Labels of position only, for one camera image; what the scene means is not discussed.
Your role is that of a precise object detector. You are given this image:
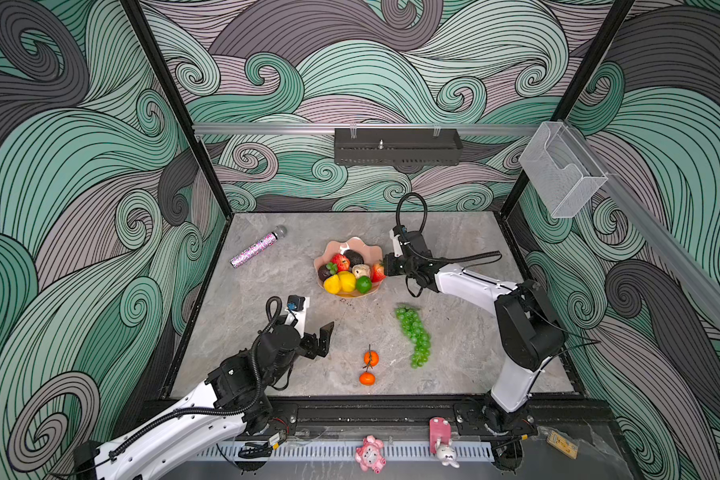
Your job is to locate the red fake strawberry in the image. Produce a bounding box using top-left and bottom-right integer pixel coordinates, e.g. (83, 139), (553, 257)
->
(371, 262), (386, 283)

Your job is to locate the pink scalloped fruit bowl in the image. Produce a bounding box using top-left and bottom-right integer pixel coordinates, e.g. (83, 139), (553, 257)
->
(313, 237), (384, 298)

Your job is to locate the yellow fake pear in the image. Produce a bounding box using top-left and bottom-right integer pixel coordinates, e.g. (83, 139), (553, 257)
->
(323, 274), (342, 295)

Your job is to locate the orange fake tangerine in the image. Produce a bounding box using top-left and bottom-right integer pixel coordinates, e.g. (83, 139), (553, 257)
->
(359, 372), (376, 386)
(363, 347), (379, 368)

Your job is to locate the yellow fake lemon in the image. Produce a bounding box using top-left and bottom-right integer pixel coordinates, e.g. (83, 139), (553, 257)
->
(338, 271), (357, 293)

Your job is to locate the green fake lime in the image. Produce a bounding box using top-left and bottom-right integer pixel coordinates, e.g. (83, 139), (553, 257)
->
(355, 276), (373, 295)

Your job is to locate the beige fake pear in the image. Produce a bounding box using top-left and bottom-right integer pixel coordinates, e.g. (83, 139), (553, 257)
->
(351, 264), (371, 278)

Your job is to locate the green fake grape bunch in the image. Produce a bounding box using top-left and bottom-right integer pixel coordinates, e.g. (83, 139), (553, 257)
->
(395, 307), (431, 369)

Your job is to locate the dark brown fake fig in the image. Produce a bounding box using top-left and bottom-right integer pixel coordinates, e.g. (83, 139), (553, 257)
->
(317, 262), (338, 282)

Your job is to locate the dark fake avocado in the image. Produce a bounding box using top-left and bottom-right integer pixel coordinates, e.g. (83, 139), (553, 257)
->
(343, 250), (364, 267)

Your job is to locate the red fake apple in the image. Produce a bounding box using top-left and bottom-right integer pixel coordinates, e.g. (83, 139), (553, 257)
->
(331, 254), (352, 272)

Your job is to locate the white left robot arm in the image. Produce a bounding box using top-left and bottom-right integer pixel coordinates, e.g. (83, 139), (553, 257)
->
(68, 295), (335, 479)

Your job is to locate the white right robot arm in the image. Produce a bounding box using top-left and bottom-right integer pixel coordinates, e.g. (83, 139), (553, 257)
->
(384, 226), (567, 431)

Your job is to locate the pink glitter microphone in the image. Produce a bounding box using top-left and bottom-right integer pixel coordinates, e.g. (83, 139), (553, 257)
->
(229, 225), (288, 268)

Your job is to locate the pink toy figure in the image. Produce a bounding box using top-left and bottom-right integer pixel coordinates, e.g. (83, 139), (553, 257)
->
(354, 435), (386, 474)

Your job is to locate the pink and white bunny toy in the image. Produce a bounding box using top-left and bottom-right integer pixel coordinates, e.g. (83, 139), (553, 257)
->
(429, 417), (460, 469)

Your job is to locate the yellow label tag right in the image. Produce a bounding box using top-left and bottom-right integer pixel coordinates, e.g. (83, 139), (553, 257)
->
(546, 430), (579, 460)

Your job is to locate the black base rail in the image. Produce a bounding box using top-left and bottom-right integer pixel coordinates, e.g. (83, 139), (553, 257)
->
(270, 393), (614, 438)

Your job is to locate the white slotted cable duct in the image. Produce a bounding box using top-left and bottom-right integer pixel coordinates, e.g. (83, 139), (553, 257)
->
(194, 441), (494, 463)

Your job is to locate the clear plastic wall box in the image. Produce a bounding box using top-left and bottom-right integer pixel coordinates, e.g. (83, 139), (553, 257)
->
(519, 121), (607, 219)

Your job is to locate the grey aluminium rail right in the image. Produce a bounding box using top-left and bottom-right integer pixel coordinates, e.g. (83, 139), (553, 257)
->
(570, 127), (720, 331)

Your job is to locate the grey aluminium rail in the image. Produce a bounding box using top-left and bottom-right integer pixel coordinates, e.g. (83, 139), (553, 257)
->
(192, 122), (540, 137)
(570, 127), (720, 331)

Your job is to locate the grey aluminium rail back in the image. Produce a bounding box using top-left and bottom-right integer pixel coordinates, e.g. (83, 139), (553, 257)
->
(192, 122), (540, 137)

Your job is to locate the black corner frame post right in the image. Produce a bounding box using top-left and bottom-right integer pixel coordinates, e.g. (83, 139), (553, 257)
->
(498, 0), (635, 221)

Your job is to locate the black corner frame post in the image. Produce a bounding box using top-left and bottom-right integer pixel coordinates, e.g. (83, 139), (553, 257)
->
(120, 0), (234, 223)
(498, 0), (635, 221)

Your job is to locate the black corner frame post left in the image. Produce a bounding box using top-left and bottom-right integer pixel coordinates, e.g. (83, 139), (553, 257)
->
(120, 0), (234, 223)

